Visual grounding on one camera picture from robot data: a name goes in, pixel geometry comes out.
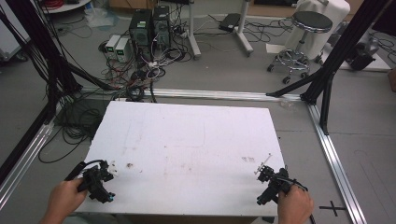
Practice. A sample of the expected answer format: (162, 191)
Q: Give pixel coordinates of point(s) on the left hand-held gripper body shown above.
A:
(95, 185)

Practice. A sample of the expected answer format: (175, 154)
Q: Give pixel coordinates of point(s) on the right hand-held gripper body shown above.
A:
(277, 186)

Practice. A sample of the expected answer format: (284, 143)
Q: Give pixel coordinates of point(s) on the person's right hand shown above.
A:
(295, 207)

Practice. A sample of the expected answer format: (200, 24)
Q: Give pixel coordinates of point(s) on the person's left hand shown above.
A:
(63, 200)

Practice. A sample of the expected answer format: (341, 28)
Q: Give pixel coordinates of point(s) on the white power strip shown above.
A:
(153, 64)

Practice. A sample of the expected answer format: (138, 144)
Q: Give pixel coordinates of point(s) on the white power supply unit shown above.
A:
(112, 45)
(122, 50)

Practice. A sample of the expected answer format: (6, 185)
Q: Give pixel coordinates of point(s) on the large black computer tower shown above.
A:
(140, 32)

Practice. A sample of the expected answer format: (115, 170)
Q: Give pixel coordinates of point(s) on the white table leg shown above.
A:
(243, 31)
(193, 37)

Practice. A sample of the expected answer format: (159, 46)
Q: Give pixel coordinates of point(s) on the clear plastic bag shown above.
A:
(99, 17)

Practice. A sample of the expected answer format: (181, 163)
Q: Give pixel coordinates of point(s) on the black device on board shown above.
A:
(362, 54)

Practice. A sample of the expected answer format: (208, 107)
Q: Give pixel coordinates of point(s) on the small black computer tower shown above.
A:
(162, 26)

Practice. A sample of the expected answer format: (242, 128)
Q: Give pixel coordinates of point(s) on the flat black box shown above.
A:
(229, 22)

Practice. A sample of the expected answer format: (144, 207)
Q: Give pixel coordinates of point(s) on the black round stool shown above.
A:
(309, 23)

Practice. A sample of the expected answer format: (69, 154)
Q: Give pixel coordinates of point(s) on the round white table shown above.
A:
(67, 6)

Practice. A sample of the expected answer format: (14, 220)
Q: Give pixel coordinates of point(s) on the long aluminium floor rail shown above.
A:
(218, 94)

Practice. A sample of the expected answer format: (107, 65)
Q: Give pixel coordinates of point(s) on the black frame post with brace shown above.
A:
(345, 46)

